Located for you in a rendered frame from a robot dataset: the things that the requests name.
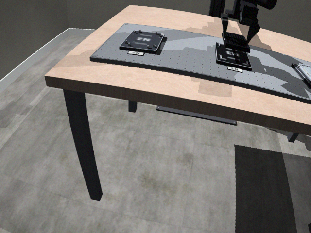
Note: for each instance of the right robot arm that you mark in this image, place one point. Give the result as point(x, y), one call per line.
point(248, 11)

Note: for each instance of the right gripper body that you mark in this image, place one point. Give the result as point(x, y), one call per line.
point(231, 15)

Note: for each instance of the white well plate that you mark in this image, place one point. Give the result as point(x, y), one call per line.
point(306, 69)

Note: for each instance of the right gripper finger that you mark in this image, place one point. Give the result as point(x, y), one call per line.
point(225, 25)
point(251, 33)

